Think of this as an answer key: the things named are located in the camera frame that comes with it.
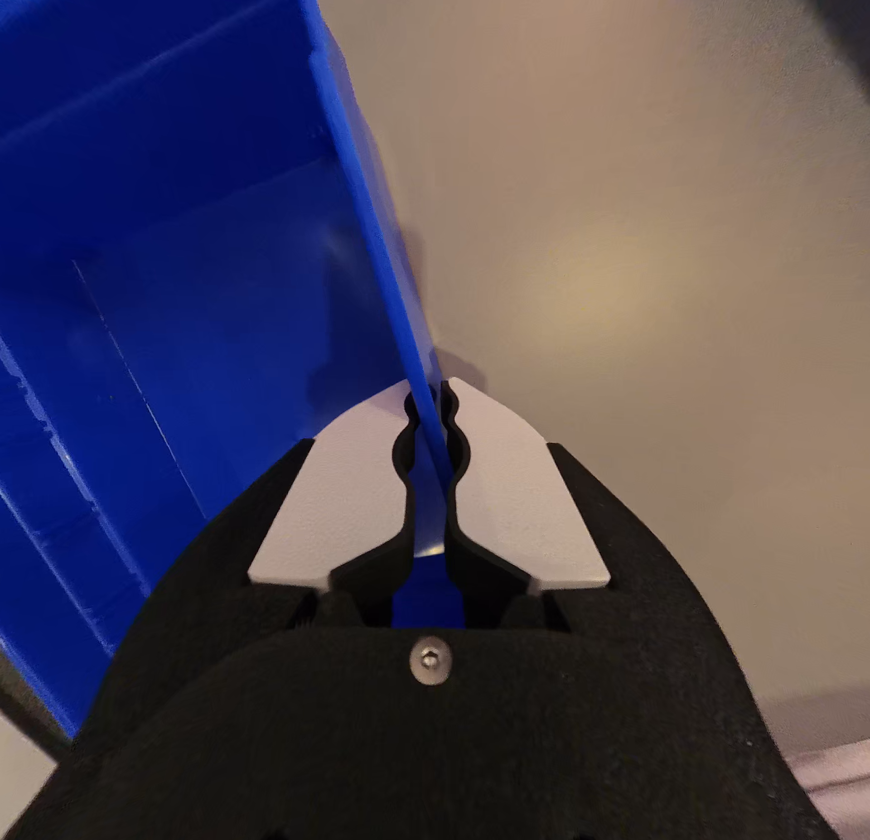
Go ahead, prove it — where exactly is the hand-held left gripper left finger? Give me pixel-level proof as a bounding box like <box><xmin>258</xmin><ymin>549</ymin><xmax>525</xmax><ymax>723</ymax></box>
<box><xmin>248</xmin><ymin>381</ymin><xmax>417</xmax><ymax>593</ymax></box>

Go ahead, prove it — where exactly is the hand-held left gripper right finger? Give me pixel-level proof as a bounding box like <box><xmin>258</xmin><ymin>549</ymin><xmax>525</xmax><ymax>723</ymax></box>
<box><xmin>440</xmin><ymin>377</ymin><xmax>611</xmax><ymax>595</ymax></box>

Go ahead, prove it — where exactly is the blue plastic bin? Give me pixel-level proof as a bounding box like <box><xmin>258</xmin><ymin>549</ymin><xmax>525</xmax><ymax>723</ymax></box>
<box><xmin>0</xmin><ymin>0</ymin><xmax>466</xmax><ymax>739</ymax></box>

